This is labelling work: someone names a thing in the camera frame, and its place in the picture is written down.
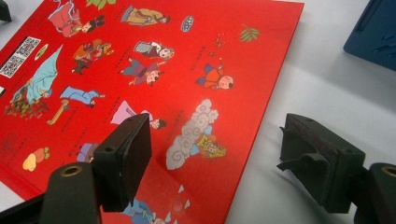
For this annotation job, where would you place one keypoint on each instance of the blue file rack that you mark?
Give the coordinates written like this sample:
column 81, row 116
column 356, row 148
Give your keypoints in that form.
column 376, row 31

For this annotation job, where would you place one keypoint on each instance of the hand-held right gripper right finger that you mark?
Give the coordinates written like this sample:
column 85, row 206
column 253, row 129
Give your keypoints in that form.
column 330, row 174

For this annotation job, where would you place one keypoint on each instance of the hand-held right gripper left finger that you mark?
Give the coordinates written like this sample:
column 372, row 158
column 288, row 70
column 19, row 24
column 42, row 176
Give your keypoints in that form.
column 124, row 165

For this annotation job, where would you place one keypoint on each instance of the red cartoon book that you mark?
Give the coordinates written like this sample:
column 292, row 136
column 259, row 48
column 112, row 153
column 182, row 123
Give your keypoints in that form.
column 249, row 77

